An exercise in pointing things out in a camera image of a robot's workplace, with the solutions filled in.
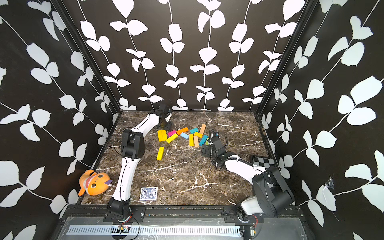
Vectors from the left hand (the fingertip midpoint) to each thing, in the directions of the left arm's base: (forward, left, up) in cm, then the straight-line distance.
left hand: (167, 124), depth 109 cm
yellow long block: (-23, +3, -2) cm, 24 cm away
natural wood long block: (-3, -26, -2) cm, 27 cm away
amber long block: (-14, -17, -1) cm, 22 cm away
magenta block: (-7, -3, -2) cm, 8 cm away
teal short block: (-6, -19, -2) cm, 20 cm away
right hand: (-23, -28, +6) cm, 37 cm away
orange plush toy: (-44, +33, +7) cm, 55 cm away
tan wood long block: (-17, -21, -2) cm, 27 cm away
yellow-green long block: (-11, -4, -2) cm, 12 cm away
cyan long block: (-14, -26, -1) cm, 29 cm away
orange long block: (-5, -12, -1) cm, 13 cm away
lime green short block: (-16, -28, -2) cm, 33 cm away
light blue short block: (-10, -13, -2) cm, 16 cm away
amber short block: (-10, -23, -1) cm, 25 cm away
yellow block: (-9, +2, -1) cm, 9 cm away
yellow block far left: (-9, +5, -1) cm, 11 cm away
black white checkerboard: (-33, -62, 0) cm, 70 cm away
